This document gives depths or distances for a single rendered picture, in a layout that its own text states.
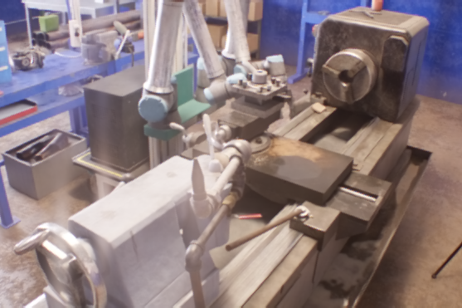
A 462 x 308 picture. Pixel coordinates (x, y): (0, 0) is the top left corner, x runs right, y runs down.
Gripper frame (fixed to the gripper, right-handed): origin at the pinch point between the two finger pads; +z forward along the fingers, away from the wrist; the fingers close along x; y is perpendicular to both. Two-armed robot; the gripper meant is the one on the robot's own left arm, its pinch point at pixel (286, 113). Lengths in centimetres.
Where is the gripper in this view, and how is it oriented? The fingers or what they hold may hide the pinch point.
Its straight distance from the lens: 257.5
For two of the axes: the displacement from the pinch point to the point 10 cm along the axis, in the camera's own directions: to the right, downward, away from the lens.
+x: 6.3, -2.4, 7.4
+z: 2.2, 9.7, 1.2
